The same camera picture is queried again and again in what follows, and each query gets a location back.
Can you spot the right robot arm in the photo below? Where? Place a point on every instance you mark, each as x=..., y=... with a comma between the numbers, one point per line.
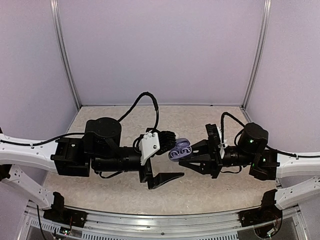
x=268, y=164

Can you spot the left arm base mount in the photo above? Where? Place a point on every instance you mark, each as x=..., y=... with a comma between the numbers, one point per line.
x=60, y=214

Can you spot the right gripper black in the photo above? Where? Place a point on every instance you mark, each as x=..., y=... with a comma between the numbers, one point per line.
x=211, y=163

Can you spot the right aluminium frame post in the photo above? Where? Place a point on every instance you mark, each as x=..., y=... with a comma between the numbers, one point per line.
x=258, y=53

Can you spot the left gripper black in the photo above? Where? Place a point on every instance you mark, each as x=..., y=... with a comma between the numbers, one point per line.
x=147, y=177

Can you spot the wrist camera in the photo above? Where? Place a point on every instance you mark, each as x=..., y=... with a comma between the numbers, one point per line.
x=214, y=138
x=155, y=143

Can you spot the front aluminium rail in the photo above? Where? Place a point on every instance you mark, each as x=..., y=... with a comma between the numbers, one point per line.
x=222, y=224

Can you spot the left aluminium frame post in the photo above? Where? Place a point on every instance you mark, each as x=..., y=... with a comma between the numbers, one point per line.
x=55, y=11

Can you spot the blue-grey earbud case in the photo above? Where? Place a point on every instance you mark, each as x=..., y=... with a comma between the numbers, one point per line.
x=180, y=143

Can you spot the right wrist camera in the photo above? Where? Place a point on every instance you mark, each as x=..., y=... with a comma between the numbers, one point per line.
x=214, y=138

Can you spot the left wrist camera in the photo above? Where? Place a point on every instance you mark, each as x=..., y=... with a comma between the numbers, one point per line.
x=155, y=143

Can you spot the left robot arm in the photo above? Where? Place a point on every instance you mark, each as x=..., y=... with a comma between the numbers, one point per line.
x=76, y=154

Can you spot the purple earbud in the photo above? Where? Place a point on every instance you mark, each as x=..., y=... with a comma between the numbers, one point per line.
x=174, y=154
x=186, y=151

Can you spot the aluminium frame post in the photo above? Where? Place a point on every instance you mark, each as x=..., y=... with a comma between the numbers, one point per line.
x=55, y=11
x=258, y=53

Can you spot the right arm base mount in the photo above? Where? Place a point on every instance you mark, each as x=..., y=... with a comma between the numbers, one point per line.
x=266, y=212

